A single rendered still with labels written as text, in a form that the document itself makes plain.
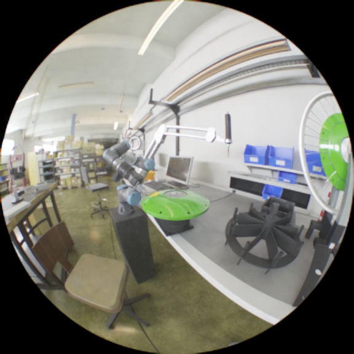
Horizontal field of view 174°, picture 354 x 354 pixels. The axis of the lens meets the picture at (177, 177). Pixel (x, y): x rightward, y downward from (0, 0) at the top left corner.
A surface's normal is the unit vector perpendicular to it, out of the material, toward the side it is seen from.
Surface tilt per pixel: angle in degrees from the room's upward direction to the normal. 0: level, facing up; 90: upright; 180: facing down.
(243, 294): 0
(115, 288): 0
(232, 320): 0
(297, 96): 90
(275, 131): 90
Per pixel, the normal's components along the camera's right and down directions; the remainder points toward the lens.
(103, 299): 0.01, -0.98
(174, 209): 0.00, -0.83
